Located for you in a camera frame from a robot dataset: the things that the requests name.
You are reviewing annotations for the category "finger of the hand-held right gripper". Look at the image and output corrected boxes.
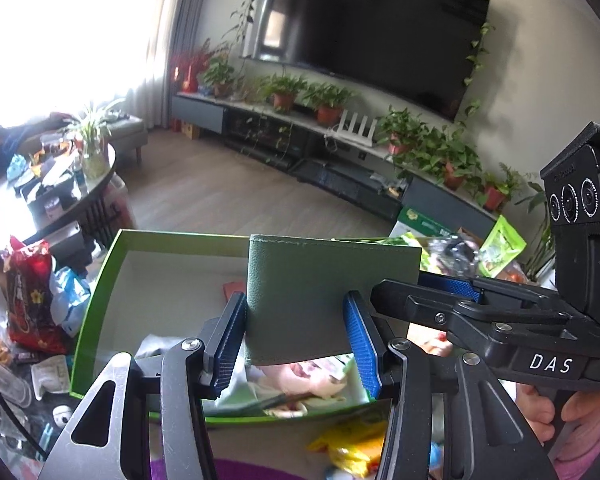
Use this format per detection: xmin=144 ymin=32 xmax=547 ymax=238
xmin=370 ymin=279 xmax=557 ymax=352
xmin=419 ymin=271 xmax=557 ymax=307

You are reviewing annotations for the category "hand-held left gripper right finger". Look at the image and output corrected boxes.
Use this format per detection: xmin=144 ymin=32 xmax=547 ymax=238
xmin=342 ymin=290 xmax=561 ymax=480

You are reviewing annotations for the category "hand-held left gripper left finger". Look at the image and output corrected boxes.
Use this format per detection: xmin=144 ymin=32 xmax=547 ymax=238
xmin=37 ymin=291 xmax=248 ymax=480

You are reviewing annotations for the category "yellow snack packet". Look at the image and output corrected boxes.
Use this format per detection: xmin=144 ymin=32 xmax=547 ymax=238
xmin=307 ymin=420 xmax=387 ymax=479

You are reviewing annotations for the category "green cardboard box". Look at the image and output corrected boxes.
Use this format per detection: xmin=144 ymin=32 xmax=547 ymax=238
xmin=69 ymin=229 xmax=422 ymax=428

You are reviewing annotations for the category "person's right forearm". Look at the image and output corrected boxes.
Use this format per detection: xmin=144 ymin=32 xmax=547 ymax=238
xmin=550 ymin=419 xmax=600 ymax=480

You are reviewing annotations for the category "glass desktop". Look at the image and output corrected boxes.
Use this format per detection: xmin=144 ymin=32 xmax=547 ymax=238
xmin=0 ymin=260 xmax=153 ymax=467

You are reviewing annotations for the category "person's right hand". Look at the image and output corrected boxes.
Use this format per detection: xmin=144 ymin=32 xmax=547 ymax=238
xmin=516 ymin=383 xmax=600 ymax=429

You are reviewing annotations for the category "clear bag of dark items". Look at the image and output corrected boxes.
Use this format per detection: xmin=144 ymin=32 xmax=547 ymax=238
xmin=422 ymin=236 xmax=481 ymax=277

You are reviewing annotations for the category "pink fabric item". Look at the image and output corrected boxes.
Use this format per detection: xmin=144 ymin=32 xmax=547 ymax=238
xmin=252 ymin=355 xmax=354 ymax=404

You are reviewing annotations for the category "green snack packet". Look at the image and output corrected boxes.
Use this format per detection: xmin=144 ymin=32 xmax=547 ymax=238
xmin=480 ymin=215 xmax=527 ymax=279

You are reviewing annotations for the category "green printed carton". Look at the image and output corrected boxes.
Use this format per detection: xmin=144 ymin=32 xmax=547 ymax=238
xmin=397 ymin=205 xmax=456 ymax=239

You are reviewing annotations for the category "purple patterned mat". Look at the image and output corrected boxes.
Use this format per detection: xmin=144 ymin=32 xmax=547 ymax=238
xmin=150 ymin=457 xmax=312 ymax=480

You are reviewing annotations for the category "blue white plastic packet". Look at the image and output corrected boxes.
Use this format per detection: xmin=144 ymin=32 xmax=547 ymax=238
xmin=50 ymin=265 xmax=94 ymax=337

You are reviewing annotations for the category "translucent storage box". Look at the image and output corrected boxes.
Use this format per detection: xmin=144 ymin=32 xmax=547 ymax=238
xmin=92 ymin=180 xmax=137 ymax=241

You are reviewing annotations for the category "white router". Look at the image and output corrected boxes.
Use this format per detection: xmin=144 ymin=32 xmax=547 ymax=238
xmin=329 ymin=109 xmax=377 ymax=147

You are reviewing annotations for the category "white crumpled wrapper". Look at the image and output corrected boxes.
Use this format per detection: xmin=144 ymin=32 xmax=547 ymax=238
xmin=30 ymin=354 xmax=72 ymax=401

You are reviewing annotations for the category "red patterned gift bag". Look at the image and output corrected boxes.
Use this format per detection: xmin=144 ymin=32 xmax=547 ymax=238
xmin=2 ymin=235 xmax=69 ymax=357

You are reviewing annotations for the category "spider plant in glass vase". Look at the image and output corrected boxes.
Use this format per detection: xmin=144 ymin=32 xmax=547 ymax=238
xmin=67 ymin=102 xmax=122 ymax=179

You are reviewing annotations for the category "grey sofa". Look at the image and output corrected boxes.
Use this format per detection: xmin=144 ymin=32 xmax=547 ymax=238
xmin=97 ymin=112 xmax=149 ymax=162

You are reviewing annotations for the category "black tray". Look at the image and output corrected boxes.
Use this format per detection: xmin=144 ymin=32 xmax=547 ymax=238
xmin=21 ymin=171 xmax=89 ymax=221

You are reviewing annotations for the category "long television cabinet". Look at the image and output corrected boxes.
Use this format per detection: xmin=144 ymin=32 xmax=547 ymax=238
xmin=172 ymin=91 xmax=501 ymax=241

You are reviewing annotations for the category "row of potted plants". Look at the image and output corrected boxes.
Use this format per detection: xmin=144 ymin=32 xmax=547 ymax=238
xmin=200 ymin=55 xmax=556 ymax=281

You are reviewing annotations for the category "round dark coffee table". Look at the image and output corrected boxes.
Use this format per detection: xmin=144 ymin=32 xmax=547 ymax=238
xmin=0 ymin=140 xmax=119 ymax=257

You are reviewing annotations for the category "black television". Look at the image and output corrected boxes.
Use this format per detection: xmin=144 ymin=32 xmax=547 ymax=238
xmin=240 ymin=0 xmax=492 ymax=124

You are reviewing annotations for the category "teal small bag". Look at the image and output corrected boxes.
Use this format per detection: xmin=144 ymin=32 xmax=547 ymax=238
xmin=7 ymin=155 xmax=32 ymax=182

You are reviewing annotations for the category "red flower decoration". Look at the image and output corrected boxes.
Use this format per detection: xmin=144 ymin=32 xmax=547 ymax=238
xmin=171 ymin=42 xmax=216 ymax=94

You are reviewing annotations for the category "beige curtain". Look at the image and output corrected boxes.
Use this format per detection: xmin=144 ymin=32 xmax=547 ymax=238
xmin=125 ymin=0 xmax=219 ymax=134

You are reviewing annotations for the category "window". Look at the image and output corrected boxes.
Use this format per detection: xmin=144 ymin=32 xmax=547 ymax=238
xmin=0 ymin=0 xmax=167 ymax=127

